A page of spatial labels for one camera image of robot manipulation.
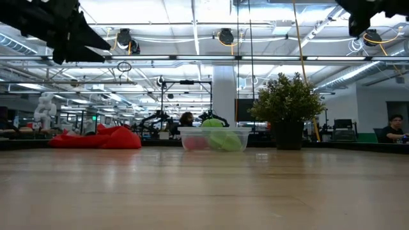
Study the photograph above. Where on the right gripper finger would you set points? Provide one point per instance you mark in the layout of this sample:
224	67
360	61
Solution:
359	16

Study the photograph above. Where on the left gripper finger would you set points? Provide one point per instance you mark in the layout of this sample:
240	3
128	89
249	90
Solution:
76	56
83	35

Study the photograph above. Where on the pink toy peach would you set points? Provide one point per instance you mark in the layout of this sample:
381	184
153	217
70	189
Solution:
191	143

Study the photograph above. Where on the green round toy fruit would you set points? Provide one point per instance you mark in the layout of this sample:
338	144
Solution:
212	123

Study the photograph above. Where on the clear plastic tupperware container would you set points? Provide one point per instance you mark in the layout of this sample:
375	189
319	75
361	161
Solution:
246	137

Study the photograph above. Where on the green toy starfruit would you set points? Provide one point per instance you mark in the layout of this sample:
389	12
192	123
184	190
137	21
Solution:
231	143

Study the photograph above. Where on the black background robot arm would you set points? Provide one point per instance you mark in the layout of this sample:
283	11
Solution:
223	120
151	120

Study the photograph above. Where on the white robot figure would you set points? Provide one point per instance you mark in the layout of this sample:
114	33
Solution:
44	110

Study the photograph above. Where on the long ceiling light bar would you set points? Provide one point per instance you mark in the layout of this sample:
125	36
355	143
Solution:
143	57

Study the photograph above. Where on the black office chair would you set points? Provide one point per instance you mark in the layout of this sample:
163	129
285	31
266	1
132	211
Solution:
343	124

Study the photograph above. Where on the potted green plant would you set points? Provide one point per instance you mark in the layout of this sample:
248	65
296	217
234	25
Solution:
287	102

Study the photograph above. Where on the person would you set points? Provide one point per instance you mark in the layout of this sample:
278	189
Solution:
394	131
187	119

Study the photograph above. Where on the green panel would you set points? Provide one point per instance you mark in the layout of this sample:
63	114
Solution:
370	138

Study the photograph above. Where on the white building column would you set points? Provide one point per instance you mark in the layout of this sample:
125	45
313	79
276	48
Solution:
223	83

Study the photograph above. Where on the black monitor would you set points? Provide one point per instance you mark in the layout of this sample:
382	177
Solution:
244	110

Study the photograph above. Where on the silver ceiling air duct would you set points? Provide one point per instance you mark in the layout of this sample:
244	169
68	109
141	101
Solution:
351	75
9	41

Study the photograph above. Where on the black background rig frame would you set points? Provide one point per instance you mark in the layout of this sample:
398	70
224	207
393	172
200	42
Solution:
162	96

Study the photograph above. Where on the black table frame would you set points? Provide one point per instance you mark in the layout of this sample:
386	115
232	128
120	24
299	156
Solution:
351	146

